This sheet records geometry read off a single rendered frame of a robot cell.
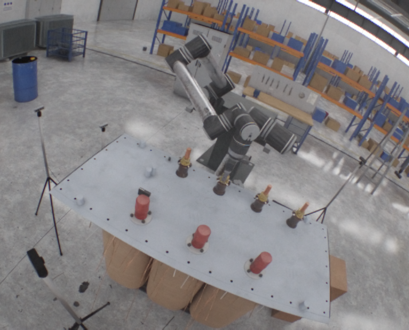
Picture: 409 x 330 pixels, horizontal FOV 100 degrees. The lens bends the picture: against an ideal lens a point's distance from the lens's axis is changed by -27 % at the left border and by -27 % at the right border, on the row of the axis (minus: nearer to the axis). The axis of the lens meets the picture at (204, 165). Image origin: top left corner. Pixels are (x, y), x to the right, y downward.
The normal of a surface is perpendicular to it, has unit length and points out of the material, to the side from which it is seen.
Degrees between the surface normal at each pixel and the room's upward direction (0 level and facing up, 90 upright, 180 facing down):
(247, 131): 90
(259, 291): 0
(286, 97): 90
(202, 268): 0
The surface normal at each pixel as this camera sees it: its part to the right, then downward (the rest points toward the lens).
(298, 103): -0.32, 0.51
